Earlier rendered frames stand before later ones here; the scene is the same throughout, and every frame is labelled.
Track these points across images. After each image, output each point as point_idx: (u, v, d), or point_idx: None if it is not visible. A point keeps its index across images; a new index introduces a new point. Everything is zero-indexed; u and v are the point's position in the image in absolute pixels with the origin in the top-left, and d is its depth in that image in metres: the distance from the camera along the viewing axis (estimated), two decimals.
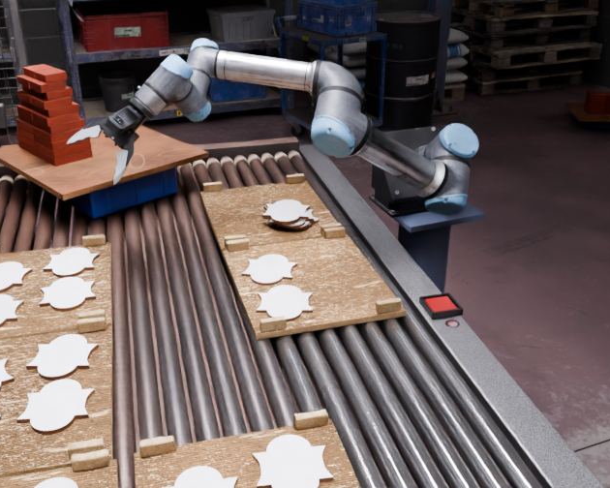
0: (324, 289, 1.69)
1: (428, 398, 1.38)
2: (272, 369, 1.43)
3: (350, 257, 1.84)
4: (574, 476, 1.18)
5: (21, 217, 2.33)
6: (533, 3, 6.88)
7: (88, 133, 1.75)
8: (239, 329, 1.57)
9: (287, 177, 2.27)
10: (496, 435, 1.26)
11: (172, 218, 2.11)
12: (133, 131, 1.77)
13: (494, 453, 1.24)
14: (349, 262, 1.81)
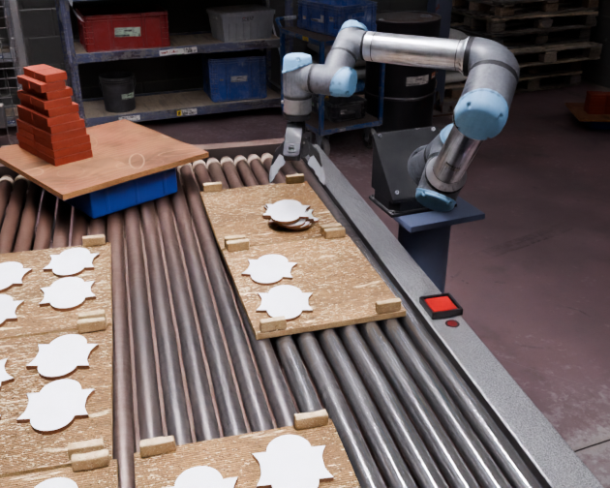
0: (324, 289, 1.69)
1: (428, 398, 1.38)
2: (272, 369, 1.43)
3: (350, 257, 1.84)
4: (574, 476, 1.18)
5: (21, 217, 2.33)
6: (533, 3, 6.88)
7: (277, 165, 1.93)
8: (239, 329, 1.57)
9: (287, 177, 2.27)
10: (496, 435, 1.26)
11: (172, 218, 2.11)
12: (305, 139, 1.89)
13: (494, 453, 1.24)
14: (349, 262, 1.81)
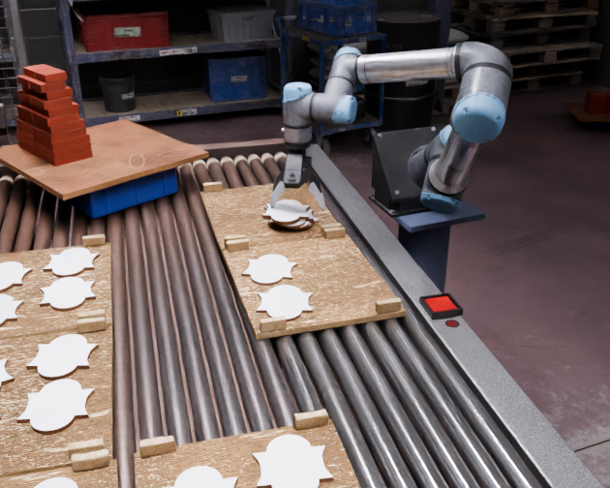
0: (324, 289, 1.69)
1: (428, 398, 1.38)
2: (272, 369, 1.43)
3: (350, 257, 1.84)
4: (574, 476, 1.18)
5: (21, 217, 2.33)
6: (533, 3, 6.88)
7: (278, 191, 1.97)
8: (239, 329, 1.57)
9: None
10: (496, 435, 1.26)
11: (172, 218, 2.11)
12: (305, 167, 1.93)
13: (494, 453, 1.24)
14: (349, 262, 1.81)
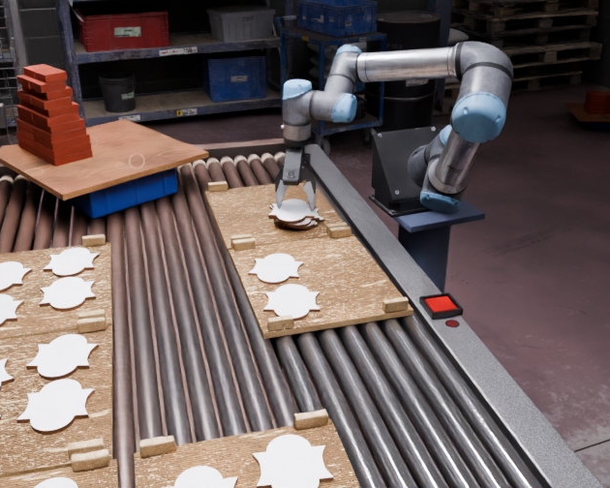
0: (331, 288, 1.69)
1: (433, 392, 1.38)
2: (280, 370, 1.44)
3: (355, 256, 1.84)
4: (574, 476, 1.18)
5: (21, 217, 2.33)
6: (533, 3, 6.88)
7: (281, 191, 1.97)
8: (239, 329, 1.57)
9: None
10: (496, 435, 1.26)
11: (172, 218, 2.11)
12: (304, 164, 1.93)
13: (494, 453, 1.24)
14: (354, 261, 1.81)
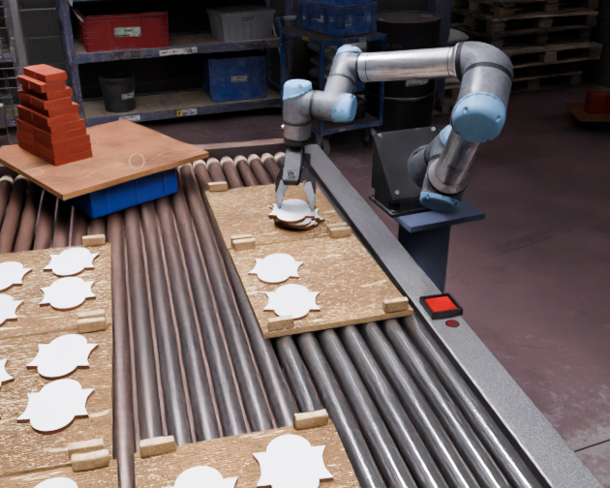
0: (331, 288, 1.69)
1: (433, 392, 1.38)
2: (280, 371, 1.44)
3: (355, 256, 1.84)
4: (574, 476, 1.18)
5: (21, 217, 2.33)
6: (533, 3, 6.88)
7: (281, 191, 1.97)
8: (239, 329, 1.57)
9: None
10: (496, 435, 1.26)
11: (172, 218, 2.11)
12: (304, 164, 1.93)
13: (494, 453, 1.24)
14: (355, 261, 1.81)
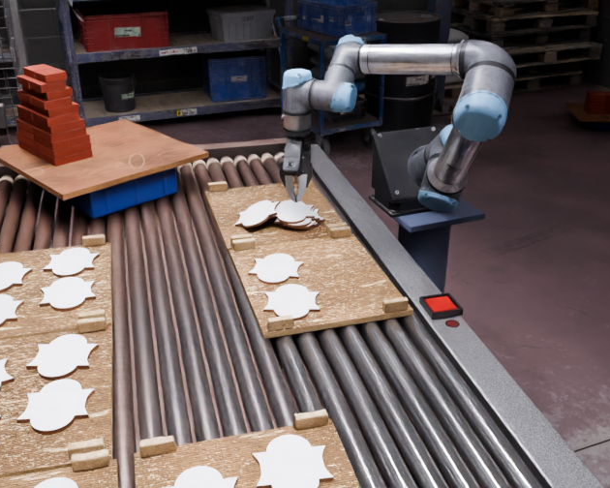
0: (331, 288, 1.69)
1: (433, 392, 1.38)
2: (279, 370, 1.44)
3: (355, 256, 1.84)
4: (574, 476, 1.18)
5: (21, 217, 2.33)
6: (533, 3, 6.88)
7: (289, 183, 1.96)
8: (239, 329, 1.57)
9: None
10: (496, 435, 1.26)
11: (172, 218, 2.11)
12: (305, 154, 1.92)
13: (494, 453, 1.24)
14: (354, 261, 1.81)
